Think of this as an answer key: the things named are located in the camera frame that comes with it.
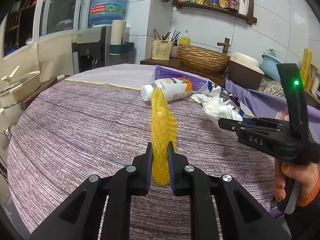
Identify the wooden rack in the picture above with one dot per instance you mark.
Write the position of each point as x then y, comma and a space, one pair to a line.
17, 22

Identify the bunch of chopsticks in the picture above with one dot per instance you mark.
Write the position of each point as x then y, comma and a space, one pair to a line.
165, 35

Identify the blue printed snack wrapper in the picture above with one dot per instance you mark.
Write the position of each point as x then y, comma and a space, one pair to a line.
225, 92

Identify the small patterned bottle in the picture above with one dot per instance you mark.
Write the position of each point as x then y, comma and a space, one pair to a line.
175, 50

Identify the brown and white rice cooker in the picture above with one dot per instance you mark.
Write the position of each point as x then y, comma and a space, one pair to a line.
243, 72

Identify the purple floral cloth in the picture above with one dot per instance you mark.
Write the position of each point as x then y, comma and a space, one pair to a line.
265, 105

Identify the bronze faucet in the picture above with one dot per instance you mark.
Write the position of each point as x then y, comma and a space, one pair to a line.
225, 45

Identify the beige cloth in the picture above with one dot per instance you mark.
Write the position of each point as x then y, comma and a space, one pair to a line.
50, 55

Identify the sliding window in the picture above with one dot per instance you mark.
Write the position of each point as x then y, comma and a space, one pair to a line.
65, 7

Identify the woven basket sink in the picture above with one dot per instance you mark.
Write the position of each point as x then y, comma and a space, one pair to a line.
202, 58

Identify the purple striped tablecloth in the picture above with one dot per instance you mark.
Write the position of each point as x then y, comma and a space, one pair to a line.
87, 130

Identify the dark blue holder tray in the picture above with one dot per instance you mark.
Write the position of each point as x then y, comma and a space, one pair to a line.
125, 48

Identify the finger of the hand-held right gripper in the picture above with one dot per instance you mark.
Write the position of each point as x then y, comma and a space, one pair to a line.
270, 122
228, 124

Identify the water dispenser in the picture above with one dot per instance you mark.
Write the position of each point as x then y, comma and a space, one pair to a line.
85, 45

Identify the white paper roll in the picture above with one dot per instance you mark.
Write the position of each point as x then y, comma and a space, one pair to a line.
117, 32

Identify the white bottle with orange label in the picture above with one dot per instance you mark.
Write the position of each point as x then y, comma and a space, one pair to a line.
172, 87

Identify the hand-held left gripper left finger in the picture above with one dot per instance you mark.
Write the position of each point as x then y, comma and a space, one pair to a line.
149, 170

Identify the dark wooden counter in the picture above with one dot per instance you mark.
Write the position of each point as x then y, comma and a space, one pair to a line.
160, 62

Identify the person's right hand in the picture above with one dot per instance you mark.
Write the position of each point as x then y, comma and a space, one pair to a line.
280, 180

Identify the white pump bottle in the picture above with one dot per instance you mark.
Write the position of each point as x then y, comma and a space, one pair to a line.
241, 6

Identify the brown patterned cloth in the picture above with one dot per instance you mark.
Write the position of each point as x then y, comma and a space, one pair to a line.
270, 87

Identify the yellow wrap roll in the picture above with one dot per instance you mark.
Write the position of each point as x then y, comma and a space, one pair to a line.
306, 67

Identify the wooden framed mirror shelf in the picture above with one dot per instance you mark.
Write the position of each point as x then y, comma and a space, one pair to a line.
215, 11

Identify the beige chopstick holder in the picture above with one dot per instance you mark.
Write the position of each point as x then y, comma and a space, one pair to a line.
162, 50

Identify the white tissue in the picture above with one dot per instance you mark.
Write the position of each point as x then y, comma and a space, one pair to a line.
220, 107

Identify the grey cloth in basin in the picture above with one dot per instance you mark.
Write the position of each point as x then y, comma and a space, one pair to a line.
273, 53

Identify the yellow soap dispenser bottle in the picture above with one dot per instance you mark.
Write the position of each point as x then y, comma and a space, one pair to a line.
184, 40

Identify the person's right forearm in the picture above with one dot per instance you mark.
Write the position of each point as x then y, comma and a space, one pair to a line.
310, 195

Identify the cream pot with lid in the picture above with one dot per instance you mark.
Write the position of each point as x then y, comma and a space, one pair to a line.
15, 97

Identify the light blue basin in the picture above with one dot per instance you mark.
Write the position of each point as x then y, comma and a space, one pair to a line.
271, 66

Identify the dark soy sauce bottle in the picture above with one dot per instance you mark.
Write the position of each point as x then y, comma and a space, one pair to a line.
232, 1

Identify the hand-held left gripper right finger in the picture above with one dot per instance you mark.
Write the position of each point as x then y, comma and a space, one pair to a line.
171, 170

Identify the yellow foam fruit net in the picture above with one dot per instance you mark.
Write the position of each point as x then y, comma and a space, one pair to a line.
161, 130

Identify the blue water jug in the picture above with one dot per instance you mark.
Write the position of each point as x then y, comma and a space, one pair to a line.
107, 0

